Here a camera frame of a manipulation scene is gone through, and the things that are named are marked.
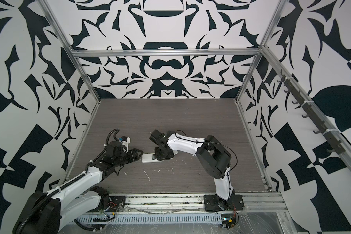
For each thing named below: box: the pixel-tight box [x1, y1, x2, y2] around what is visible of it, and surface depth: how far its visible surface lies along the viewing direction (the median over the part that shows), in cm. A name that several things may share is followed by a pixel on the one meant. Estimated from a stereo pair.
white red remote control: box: [141, 153, 162, 163], surface depth 90 cm
